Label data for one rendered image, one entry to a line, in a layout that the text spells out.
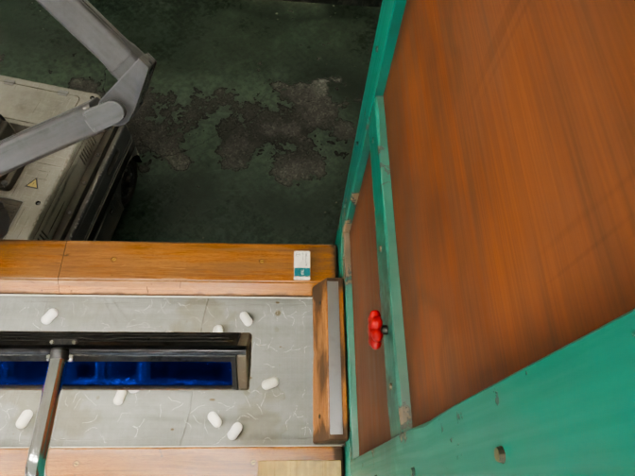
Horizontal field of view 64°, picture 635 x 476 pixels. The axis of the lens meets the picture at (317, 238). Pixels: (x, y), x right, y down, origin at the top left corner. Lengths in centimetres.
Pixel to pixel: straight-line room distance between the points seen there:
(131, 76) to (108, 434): 66
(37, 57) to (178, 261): 180
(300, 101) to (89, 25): 151
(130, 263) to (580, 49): 102
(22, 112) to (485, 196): 169
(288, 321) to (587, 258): 90
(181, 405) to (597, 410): 93
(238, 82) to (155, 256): 144
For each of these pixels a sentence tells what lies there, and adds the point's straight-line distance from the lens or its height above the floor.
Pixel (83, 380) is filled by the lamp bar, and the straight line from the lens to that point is 78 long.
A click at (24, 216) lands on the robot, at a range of 167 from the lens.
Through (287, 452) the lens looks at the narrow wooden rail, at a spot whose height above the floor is 76.
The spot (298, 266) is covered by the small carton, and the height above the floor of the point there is 78.
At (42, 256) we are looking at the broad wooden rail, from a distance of 123.
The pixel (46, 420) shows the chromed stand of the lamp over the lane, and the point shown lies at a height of 112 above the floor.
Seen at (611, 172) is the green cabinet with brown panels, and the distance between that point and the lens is 23.
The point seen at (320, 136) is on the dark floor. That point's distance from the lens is 227.
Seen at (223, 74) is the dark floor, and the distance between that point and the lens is 251.
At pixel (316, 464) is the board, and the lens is 101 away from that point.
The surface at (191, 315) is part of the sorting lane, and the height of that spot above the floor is 74.
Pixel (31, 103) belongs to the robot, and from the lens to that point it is 191.
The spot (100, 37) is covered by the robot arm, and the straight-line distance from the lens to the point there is 99.
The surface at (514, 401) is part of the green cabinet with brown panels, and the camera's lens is 27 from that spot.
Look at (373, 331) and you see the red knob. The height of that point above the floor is 126.
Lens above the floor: 178
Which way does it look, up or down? 63 degrees down
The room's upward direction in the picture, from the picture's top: 7 degrees clockwise
